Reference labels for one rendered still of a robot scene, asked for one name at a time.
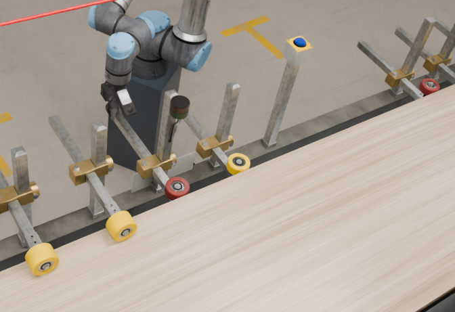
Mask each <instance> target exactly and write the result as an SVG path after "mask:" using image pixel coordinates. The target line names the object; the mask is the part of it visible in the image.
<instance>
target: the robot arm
mask: <svg viewBox="0 0 455 312"><path fill-rule="evenodd" d="M132 1H133V0H116V1H111V2H107V3H101V4H98V5H92V6H91V8H90V10H89V13H88V17H87V21H88V25H89V26H90V27H92V28H94V29H96V30H97V31H100V32H102V33H104V34H106V35H108V36H110V37H109V39H108V42H107V44H106V67H105V73H104V75H105V79H106V81H105V83H102V84H101V92H100V94H101V96H102V97H103V98H104V100H105V102H108V103H107V104H106V111H107V113H108V115H109V117H110V118H111V120H112V121H113V122H114V116H116V113H117V115H118V114H122V115H123V116H124V117H125V118H127V117H129V116H133V115H135V114H136V113H137V110H136V109H135V106H134V104H133V101H132V99H131V96H130V95H129V92H128V90H127V87H126V84H127V83H128V82H129V81H130V80H131V74H133V75H134V76H136V77H138V78H141V79H146V80H154V79H159V78H161V77H163V76H164V75H166V73H167V72H168V69H169V62H171V63H173V64H176V65H178V66H180V67H182V68H185V69H186V70H190V71H192V72H197V71H198V70H200V69H201V68H202V66H203V65H204V63H205V62H206V60H207V58H208V56H209V54H210V51H211V48H212V43H211V42H210V41H207V35H208V34H207V31H206V30H205V29H204V27H205V23H206V20H207V14H208V10H209V5H210V2H211V0H183V3H182V7H181V13H180V17H179V23H177V24H175V25H174V26H173V25H171V24H170V23H171V21H170V18H169V16H168V15H167V14H166V13H164V12H160V11H157V10H149V11H146V12H142V13H141V14H139V15H138V16H137V17H136V19H133V18H131V17H129V16H126V15H125V13H126V11H127V9H128V7H129V6H130V4H131V2H132Z"/></svg>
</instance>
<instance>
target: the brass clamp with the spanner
mask: <svg viewBox="0 0 455 312"><path fill-rule="evenodd" d="M143 160H146V162H147V166H142V165H141V163H142V161H143ZM176 163H177V158H176V156H175V154H174V153H173V152H172V151H171V156H170V159H168V160H165V161H163V162H161V161H160V160H159V158H158V157H157V155H156V154H154V155H151V156H149V157H146V158H142V159H141V160H138V161H137V166H136V171H137V172H138V173H139V175H140V176H141V178H142V179H146V178H148V177H151V176H153V175H152V169H155V168H157V167H159V166H160V167H161V168H162V170H163V171H167V170H169V169H171V167H172V166H175V165H176Z"/></svg>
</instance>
